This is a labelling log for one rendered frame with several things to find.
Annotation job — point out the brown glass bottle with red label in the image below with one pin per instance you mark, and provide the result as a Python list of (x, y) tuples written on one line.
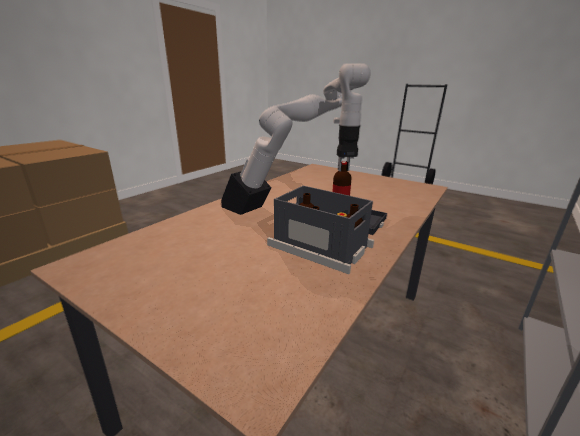
[(342, 181)]

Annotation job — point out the dark grey divided crate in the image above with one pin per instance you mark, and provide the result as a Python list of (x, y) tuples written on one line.
[(322, 231)]

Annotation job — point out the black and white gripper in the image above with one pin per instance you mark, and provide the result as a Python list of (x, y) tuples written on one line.
[(349, 123)]

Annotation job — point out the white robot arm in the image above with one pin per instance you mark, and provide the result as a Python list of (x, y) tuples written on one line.
[(277, 120)]

